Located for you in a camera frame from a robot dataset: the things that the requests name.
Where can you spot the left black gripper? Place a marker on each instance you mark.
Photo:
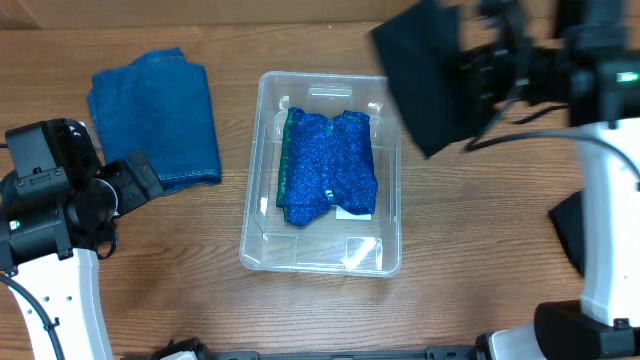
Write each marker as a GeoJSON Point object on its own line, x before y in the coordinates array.
{"type": "Point", "coordinates": [129, 185]}

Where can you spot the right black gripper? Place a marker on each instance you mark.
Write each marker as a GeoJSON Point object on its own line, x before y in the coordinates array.
{"type": "Point", "coordinates": [514, 61]}

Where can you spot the black cloth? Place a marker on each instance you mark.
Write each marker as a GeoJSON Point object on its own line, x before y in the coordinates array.
{"type": "Point", "coordinates": [567, 219]}
{"type": "Point", "coordinates": [419, 51]}

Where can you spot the blue denim jeans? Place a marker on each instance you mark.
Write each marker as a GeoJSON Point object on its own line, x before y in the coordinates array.
{"type": "Point", "coordinates": [159, 105]}

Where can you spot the sparkly blue sequin garment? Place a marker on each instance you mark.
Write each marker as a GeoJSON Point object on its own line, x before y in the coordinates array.
{"type": "Point", "coordinates": [325, 163]}

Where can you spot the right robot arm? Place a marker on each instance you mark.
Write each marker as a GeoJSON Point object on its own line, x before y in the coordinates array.
{"type": "Point", "coordinates": [595, 75]}

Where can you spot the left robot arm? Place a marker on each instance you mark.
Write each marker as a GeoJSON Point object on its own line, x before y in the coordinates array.
{"type": "Point", "coordinates": [58, 206]}

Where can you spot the clear plastic storage container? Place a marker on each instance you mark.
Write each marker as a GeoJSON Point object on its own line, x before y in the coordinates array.
{"type": "Point", "coordinates": [327, 245]}

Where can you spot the white paper label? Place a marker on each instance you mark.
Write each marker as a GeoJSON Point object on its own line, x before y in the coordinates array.
{"type": "Point", "coordinates": [342, 214]}

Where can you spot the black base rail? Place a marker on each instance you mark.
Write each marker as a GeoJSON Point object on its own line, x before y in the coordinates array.
{"type": "Point", "coordinates": [193, 348]}

